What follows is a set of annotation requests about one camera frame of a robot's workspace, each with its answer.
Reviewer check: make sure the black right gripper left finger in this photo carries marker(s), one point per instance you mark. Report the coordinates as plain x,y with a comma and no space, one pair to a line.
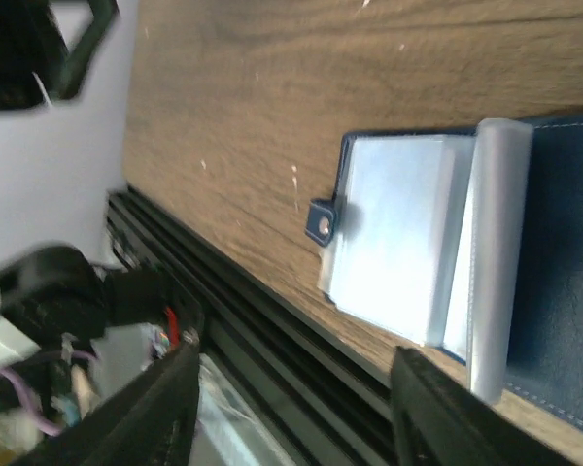
150,422

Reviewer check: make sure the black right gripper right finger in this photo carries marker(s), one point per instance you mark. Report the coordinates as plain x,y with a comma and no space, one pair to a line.
438,422

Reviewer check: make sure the blue leather card holder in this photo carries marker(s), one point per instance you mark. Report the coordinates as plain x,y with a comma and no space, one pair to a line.
468,240

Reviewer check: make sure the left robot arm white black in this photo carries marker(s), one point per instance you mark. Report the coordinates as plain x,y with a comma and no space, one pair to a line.
55,290

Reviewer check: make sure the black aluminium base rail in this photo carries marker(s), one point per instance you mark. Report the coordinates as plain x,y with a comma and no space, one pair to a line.
321,402

